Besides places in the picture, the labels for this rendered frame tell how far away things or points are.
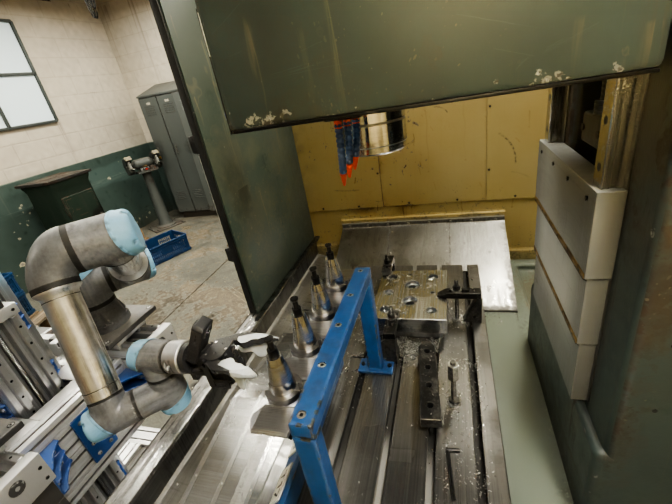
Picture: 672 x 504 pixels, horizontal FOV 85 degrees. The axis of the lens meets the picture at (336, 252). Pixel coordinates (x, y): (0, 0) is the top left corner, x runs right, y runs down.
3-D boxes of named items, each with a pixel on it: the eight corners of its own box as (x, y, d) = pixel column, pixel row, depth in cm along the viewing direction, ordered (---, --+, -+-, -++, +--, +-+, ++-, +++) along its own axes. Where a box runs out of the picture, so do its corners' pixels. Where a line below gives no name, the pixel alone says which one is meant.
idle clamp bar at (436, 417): (421, 438, 83) (419, 419, 81) (418, 358, 107) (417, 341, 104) (443, 440, 82) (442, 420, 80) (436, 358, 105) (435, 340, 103)
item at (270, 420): (244, 433, 56) (243, 430, 56) (259, 405, 60) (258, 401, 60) (286, 439, 54) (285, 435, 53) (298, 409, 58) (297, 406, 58)
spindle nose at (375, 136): (401, 154, 84) (396, 98, 79) (337, 160, 90) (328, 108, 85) (412, 139, 98) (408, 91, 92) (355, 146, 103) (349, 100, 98)
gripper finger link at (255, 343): (283, 347, 84) (244, 357, 84) (277, 326, 82) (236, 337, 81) (284, 356, 81) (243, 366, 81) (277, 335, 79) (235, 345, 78)
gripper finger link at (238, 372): (264, 392, 73) (237, 375, 79) (255, 369, 70) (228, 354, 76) (252, 403, 71) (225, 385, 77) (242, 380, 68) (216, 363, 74)
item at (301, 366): (273, 379, 65) (272, 376, 65) (285, 358, 70) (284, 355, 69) (310, 382, 63) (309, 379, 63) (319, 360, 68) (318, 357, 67)
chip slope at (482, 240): (315, 329, 173) (304, 282, 162) (348, 261, 230) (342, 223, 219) (524, 338, 145) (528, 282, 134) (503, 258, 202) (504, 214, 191)
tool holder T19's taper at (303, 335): (312, 350, 68) (304, 321, 65) (290, 349, 69) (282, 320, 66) (319, 335, 72) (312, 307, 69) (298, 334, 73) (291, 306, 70)
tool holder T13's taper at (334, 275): (341, 287, 86) (336, 262, 83) (323, 286, 88) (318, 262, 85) (346, 277, 90) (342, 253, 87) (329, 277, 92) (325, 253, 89)
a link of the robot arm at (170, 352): (177, 332, 85) (153, 357, 78) (193, 333, 84) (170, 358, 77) (189, 357, 88) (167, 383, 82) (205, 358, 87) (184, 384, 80)
